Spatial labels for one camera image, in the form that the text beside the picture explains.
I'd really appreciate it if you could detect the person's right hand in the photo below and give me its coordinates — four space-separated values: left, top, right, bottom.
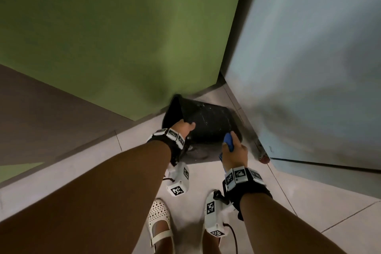
221 131 248 171

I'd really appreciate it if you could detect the person's left hand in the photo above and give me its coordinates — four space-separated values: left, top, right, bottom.
172 121 196 141

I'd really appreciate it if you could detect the blue cleaning cloth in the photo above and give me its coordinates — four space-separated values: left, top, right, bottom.
219 132 236 161

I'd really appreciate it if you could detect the black plastic waste bin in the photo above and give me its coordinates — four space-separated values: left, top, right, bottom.
162 94 243 164

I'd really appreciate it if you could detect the person's right forearm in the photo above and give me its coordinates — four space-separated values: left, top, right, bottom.
239 192 347 254

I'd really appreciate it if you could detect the person's left forearm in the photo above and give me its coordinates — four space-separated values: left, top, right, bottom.
0 140 173 254

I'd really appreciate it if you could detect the red caster wheel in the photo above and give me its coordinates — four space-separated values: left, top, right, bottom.
254 140 271 164

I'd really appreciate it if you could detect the white perforated left shoe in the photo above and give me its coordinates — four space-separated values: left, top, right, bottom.
147 198 175 254

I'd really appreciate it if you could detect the pale blue wheeled cabinet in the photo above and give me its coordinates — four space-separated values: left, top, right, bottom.
220 0 381 199

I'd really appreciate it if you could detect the black left wrist strap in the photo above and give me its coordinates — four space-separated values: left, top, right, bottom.
146 128 187 167

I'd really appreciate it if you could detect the black wrist strap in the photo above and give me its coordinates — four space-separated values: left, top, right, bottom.
222 166 273 221
146 128 187 167

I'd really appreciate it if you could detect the black right wrist strap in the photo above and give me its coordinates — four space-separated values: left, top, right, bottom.
222 166 273 221

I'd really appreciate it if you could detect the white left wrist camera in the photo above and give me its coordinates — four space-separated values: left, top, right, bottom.
165 161 190 197

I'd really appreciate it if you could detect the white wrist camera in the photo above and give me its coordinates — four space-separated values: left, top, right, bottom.
204 190 236 238
165 161 190 197

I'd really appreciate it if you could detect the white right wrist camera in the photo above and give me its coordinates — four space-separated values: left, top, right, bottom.
204 190 236 238

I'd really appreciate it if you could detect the black right camera cable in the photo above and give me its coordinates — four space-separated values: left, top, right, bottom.
223 222 239 254

